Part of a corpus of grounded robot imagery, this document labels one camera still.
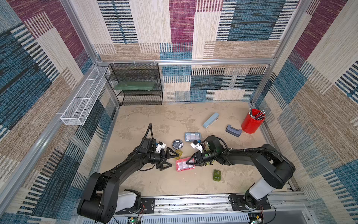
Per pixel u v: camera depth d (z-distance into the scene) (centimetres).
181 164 82
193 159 81
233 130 99
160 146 82
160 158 74
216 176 81
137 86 96
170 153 76
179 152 90
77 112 91
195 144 83
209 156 76
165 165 81
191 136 99
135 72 102
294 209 73
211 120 104
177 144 96
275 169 46
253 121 90
